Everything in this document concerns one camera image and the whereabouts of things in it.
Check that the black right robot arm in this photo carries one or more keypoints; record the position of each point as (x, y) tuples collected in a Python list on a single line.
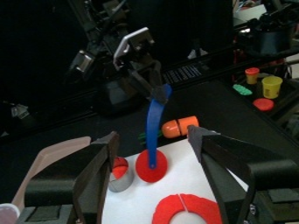
[(94, 26)]

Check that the black background equipment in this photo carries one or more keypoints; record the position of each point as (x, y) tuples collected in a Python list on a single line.
[(269, 32)]

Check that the white cutting board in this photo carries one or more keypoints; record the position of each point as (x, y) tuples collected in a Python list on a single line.
[(175, 175)]

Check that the yellow play dough tub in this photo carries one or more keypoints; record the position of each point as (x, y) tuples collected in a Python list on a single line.
[(271, 87)]

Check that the pink square tray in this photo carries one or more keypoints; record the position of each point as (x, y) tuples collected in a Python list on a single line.
[(47, 157)]

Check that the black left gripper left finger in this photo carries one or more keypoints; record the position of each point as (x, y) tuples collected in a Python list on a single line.
[(78, 175)]

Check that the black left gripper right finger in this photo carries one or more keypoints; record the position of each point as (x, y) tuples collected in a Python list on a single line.
[(241, 169)]

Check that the pink plastic cup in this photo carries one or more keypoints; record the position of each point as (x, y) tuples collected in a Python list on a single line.
[(7, 214)]

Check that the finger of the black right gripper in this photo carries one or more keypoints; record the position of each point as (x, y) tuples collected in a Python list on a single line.
[(158, 73), (146, 84)]

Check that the green ridged dough piece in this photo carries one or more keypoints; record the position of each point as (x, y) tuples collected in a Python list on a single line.
[(242, 89)]

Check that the metal cutter with red dough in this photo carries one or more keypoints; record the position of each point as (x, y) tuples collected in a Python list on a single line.
[(123, 180)]

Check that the red round lid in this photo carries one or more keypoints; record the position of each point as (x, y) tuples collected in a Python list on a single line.
[(263, 104)]

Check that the red-lidded yellow dough tub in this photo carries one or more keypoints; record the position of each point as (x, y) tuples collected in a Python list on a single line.
[(251, 75)]

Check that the orange toy carrot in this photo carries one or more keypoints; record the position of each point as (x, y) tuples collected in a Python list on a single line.
[(179, 128)]

